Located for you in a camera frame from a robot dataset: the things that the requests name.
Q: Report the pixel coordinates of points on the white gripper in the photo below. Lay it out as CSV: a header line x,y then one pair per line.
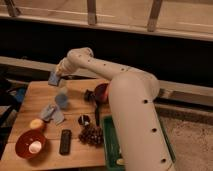
x,y
63,68

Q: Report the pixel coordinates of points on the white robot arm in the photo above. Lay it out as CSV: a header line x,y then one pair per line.
x,y
131,95

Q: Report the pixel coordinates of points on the paper cup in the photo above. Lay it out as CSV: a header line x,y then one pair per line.
x,y
63,90

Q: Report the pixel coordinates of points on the small black object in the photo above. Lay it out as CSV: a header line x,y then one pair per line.
x,y
89,96

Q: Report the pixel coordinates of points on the light blue cloth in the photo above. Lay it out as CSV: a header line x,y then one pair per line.
x,y
52,112

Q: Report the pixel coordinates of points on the dark red bowl with spoon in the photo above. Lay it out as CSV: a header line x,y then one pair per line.
x,y
101,93

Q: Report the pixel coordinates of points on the black ladle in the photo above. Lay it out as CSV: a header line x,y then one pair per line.
x,y
97,114

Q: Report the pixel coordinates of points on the wooden table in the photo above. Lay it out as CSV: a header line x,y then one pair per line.
x,y
40,94

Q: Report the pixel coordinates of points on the small dark round object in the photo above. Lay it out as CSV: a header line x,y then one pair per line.
x,y
84,120

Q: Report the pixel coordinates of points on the yellow round fruit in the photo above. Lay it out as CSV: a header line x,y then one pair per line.
x,y
37,124

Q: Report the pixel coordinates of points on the black remote control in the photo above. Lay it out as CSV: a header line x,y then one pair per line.
x,y
65,142

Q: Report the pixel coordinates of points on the orange bowl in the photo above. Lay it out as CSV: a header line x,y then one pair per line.
x,y
27,138

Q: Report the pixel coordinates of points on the white egg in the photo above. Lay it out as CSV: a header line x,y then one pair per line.
x,y
35,147

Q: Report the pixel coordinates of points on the green plastic tray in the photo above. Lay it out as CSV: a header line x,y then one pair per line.
x,y
112,147

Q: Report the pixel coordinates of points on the banana in tray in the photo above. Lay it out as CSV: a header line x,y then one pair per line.
x,y
120,161

